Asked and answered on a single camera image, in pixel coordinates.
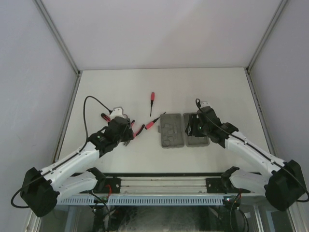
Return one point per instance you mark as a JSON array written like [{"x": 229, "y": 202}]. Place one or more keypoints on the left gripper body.
[{"x": 127, "y": 135}]

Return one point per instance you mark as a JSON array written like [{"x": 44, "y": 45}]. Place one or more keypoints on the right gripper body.
[{"x": 195, "y": 128}]

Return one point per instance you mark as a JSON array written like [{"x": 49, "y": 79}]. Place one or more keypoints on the red black pliers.
[{"x": 135, "y": 133}]

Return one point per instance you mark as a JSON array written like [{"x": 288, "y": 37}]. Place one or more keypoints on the grey plastic tool case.
[{"x": 172, "y": 132}]

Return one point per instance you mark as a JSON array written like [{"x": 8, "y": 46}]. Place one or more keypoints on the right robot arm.
[{"x": 281, "y": 182}]

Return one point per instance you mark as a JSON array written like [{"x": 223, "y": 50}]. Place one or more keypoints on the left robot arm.
[{"x": 43, "y": 189}]

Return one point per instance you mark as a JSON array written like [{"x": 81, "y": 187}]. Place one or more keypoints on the red utility knife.
[{"x": 105, "y": 117}]

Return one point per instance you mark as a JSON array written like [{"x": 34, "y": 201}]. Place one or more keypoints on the red screwdriver lower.
[{"x": 150, "y": 124}]

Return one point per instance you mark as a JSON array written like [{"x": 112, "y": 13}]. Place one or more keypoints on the red screwdriver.
[
  {"x": 150, "y": 124},
  {"x": 152, "y": 102}
]

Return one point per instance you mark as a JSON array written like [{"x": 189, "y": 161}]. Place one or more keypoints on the red screwdriver upper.
[{"x": 152, "y": 102}]

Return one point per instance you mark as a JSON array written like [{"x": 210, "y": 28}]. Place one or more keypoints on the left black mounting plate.
[{"x": 108, "y": 186}]

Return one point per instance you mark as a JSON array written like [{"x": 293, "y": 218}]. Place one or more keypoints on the black mounting plate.
[
  {"x": 215, "y": 185},
  {"x": 108, "y": 186}
]

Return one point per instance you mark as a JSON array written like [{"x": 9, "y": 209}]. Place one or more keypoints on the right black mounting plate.
[{"x": 215, "y": 185}]

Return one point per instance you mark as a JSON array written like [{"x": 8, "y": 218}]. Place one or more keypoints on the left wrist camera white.
[{"x": 117, "y": 112}]

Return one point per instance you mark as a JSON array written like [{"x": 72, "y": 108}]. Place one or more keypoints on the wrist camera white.
[
  {"x": 204, "y": 104},
  {"x": 117, "y": 112}
]

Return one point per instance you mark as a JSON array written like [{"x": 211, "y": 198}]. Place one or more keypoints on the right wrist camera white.
[{"x": 204, "y": 104}]

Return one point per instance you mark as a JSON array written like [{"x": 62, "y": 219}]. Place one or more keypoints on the right aluminium frame post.
[{"x": 249, "y": 72}]

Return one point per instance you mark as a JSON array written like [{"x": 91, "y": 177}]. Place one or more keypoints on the aluminium frame post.
[
  {"x": 67, "y": 55},
  {"x": 249, "y": 72}
]

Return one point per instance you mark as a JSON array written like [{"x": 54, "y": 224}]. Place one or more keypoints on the aluminium front rail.
[{"x": 141, "y": 185}]

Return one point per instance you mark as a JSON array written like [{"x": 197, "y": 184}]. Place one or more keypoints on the grey slotted cable duct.
[{"x": 146, "y": 201}]

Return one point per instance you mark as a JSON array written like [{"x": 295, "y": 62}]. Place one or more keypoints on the left aluminium frame post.
[{"x": 67, "y": 55}]

